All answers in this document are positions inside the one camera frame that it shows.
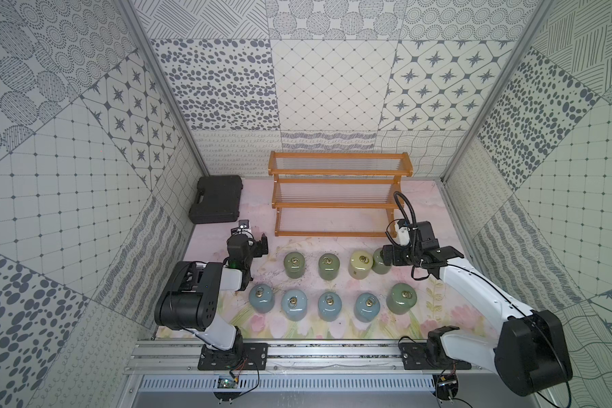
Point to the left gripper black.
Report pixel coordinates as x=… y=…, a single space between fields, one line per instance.
x=257 y=246

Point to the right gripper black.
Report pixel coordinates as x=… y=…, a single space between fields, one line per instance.
x=388 y=257

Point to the green canister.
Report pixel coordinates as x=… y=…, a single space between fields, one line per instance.
x=328 y=266
x=401 y=298
x=379 y=266
x=294 y=265

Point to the yellow canister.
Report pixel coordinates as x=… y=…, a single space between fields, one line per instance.
x=360 y=266

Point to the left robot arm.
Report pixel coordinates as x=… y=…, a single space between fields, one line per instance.
x=189 y=300

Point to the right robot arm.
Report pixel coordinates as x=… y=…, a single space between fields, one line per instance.
x=530 y=352

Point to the wooden three-tier shelf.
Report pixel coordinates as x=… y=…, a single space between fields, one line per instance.
x=336 y=181

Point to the black plastic tool case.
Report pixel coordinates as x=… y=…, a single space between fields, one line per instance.
x=217 y=200

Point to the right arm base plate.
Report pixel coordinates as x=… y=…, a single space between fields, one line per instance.
x=416 y=357

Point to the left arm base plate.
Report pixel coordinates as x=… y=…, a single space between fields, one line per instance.
x=244 y=356

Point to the aluminium mounting rail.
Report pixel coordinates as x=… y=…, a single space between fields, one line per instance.
x=183 y=355

